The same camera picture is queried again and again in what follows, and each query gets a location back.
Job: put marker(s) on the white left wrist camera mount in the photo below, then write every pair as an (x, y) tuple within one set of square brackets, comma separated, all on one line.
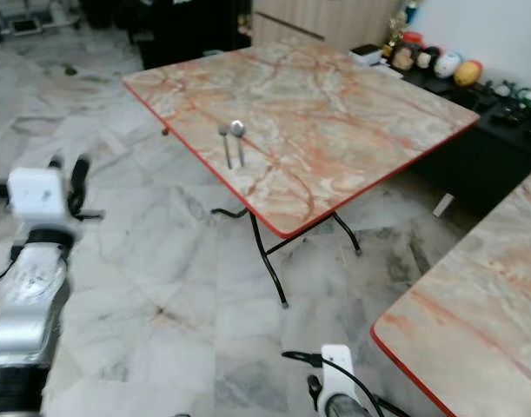
[(36, 193)]

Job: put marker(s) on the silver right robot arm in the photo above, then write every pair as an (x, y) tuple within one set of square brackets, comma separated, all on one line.
[(350, 407)]

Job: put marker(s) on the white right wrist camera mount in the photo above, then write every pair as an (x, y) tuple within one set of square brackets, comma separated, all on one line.
[(336, 369)]

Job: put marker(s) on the white egg figurine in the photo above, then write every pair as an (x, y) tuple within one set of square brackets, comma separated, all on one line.
[(448, 65)]

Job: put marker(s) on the grey metal rack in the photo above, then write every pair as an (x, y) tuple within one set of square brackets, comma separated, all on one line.
[(26, 22)]

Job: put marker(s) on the dark black furniture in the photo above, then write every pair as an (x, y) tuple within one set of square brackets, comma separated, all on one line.
[(187, 30)]

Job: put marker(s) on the silver metal fork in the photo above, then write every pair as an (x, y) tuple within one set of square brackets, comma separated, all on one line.
[(227, 148)]

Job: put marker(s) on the black round figurine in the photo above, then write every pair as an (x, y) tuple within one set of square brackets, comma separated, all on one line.
[(428, 59)]

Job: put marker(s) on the white furniture leg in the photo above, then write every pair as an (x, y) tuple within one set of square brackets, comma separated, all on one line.
[(443, 205)]

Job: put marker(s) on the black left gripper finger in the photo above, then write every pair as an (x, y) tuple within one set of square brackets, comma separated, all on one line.
[(56, 162), (79, 187)]

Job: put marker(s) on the marble top folding table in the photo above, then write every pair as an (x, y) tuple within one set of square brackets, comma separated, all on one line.
[(474, 313), (335, 126)]

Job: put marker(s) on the red lidded snack jar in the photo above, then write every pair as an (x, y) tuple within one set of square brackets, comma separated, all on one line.
[(410, 50)]

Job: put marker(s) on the small brown floor object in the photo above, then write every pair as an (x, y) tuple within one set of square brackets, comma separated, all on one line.
[(168, 132)]

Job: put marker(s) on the white small box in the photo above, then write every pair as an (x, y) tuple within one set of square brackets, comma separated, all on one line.
[(366, 54)]

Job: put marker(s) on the light wooden cabinet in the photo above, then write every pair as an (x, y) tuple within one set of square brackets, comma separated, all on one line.
[(326, 19)]

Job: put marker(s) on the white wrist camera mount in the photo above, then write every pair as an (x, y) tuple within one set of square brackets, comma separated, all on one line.
[(336, 369), (36, 193)]

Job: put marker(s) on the gold trophy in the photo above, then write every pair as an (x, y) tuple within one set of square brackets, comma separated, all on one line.
[(400, 26)]

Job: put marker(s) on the yellow egg figurine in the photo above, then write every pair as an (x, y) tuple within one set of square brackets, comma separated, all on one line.
[(467, 73)]

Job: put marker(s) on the silver metal spoon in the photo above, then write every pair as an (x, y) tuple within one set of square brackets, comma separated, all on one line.
[(237, 129)]

